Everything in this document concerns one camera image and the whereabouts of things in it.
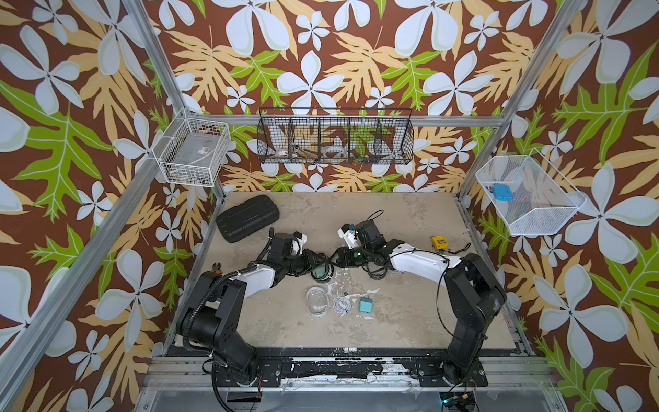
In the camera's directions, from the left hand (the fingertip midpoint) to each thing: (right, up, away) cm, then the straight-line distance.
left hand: (325, 257), depth 89 cm
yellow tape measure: (+46, +4, +12) cm, 48 cm away
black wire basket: (+4, +46, +9) cm, 47 cm away
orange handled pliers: (-41, -6, +7) cm, 42 cm away
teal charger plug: (+14, -16, -3) cm, 21 cm away
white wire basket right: (+67, +21, -9) cm, 71 cm away
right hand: (+2, -1, -1) cm, 2 cm away
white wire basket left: (-45, +37, -3) cm, 59 cm away
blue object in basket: (+60, +23, -5) cm, 64 cm away
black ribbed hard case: (-33, +14, +15) cm, 39 cm away
